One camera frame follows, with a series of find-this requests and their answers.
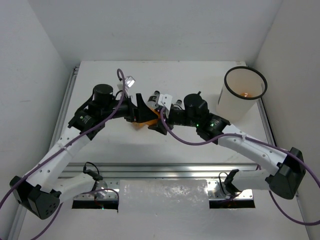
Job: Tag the white bin with black rim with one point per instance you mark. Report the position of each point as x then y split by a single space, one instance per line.
240 79

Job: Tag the right aluminium rail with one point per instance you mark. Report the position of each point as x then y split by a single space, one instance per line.
266 123

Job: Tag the aluminium rail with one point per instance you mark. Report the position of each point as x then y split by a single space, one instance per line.
63 118
266 123
155 171

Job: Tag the black label clear bottle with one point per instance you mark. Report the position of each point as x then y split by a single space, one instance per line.
153 100

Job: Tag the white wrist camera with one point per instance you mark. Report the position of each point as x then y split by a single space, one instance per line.
164 100
128 82

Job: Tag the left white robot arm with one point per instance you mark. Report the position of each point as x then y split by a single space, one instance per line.
40 191

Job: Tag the orange bottle facing camera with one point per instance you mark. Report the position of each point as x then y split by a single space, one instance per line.
138 126

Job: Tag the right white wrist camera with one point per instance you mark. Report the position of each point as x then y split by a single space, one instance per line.
164 100

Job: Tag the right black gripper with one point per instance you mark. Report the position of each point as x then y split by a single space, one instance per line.
160 126

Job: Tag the front aluminium rail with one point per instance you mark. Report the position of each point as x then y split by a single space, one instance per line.
155 171

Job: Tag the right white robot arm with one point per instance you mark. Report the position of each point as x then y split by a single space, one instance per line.
282 171

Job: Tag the left aluminium rail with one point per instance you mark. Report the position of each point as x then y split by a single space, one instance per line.
63 118

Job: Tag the orange bottle front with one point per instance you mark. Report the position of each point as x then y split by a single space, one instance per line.
245 95

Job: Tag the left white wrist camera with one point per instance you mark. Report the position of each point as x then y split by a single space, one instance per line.
128 82

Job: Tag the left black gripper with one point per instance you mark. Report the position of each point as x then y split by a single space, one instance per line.
132 111

